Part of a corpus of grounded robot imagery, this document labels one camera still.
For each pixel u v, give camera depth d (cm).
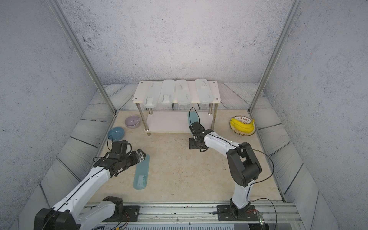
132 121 111
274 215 71
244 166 48
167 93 81
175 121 107
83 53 87
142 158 76
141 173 89
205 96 81
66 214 40
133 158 75
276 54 87
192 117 109
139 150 78
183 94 79
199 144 79
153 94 83
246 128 104
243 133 105
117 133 105
